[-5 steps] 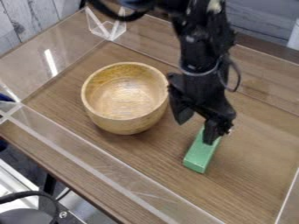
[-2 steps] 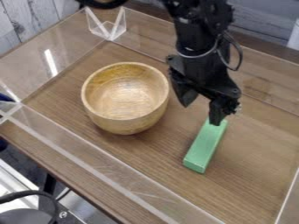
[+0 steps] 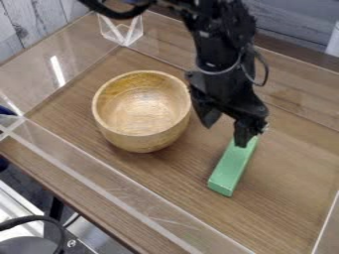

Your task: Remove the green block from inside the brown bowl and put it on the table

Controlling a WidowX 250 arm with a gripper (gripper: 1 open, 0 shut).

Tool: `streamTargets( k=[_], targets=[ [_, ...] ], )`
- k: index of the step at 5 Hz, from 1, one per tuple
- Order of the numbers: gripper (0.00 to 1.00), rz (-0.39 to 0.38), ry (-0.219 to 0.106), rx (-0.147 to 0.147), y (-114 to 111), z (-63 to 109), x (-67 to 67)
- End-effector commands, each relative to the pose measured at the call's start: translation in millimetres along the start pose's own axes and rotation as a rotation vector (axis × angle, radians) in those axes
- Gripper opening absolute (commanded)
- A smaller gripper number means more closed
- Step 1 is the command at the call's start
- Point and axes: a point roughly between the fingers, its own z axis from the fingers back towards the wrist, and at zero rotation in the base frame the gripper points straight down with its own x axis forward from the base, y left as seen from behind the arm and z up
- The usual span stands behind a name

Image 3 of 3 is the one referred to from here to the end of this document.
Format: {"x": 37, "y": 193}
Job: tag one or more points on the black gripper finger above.
{"x": 247, "y": 128}
{"x": 206, "y": 109}

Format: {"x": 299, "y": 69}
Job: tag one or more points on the black table leg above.
{"x": 56, "y": 209}

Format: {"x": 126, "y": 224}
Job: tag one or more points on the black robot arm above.
{"x": 220, "y": 25}

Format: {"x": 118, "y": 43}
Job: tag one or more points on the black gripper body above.
{"x": 231, "y": 92}

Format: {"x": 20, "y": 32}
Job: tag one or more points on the blue object at left edge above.
{"x": 5, "y": 111}

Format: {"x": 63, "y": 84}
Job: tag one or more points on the green rectangular block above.
{"x": 228, "y": 171}

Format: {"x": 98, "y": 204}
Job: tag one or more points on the clear acrylic corner bracket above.
{"x": 123, "y": 34}

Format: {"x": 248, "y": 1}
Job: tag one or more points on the brown wooden bowl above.
{"x": 142, "y": 110}

